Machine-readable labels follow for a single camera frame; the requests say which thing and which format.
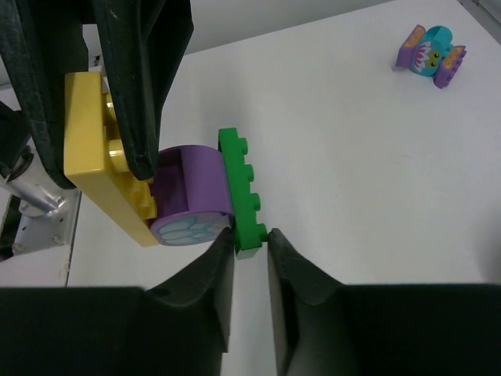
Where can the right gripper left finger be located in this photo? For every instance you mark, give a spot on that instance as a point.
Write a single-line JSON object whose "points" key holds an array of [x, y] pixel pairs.
{"points": [[179, 327]]}

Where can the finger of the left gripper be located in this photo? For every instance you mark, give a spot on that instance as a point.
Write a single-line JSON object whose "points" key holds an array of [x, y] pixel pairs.
{"points": [[143, 43], [41, 42]]}

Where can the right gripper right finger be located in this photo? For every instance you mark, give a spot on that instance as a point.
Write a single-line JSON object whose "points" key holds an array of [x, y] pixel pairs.
{"points": [[324, 327]]}

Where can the green lego plate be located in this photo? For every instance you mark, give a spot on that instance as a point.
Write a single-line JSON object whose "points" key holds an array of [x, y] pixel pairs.
{"points": [[249, 233]]}

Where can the long yellow lego plate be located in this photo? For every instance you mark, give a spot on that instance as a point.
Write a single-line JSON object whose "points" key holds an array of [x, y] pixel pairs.
{"points": [[94, 159]]}

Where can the purple yellow green lego cluster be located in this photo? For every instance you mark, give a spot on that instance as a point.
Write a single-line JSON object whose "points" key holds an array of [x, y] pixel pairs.
{"points": [[192, 196]]}

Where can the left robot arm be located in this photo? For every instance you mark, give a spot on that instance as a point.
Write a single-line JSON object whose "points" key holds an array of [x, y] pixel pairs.
{"points": [[17, 146]]}

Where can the teal purple butterfly lego cluster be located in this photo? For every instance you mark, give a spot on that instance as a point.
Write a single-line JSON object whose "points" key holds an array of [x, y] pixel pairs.
{"points": [[430, 53]]}

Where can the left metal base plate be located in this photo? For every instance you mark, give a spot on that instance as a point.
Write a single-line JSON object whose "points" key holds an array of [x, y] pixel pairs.
{"points": [[22, 234]]}

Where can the aluminium frame rail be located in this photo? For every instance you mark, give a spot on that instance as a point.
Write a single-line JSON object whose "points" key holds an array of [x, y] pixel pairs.
{"points": [[487, 13]]}

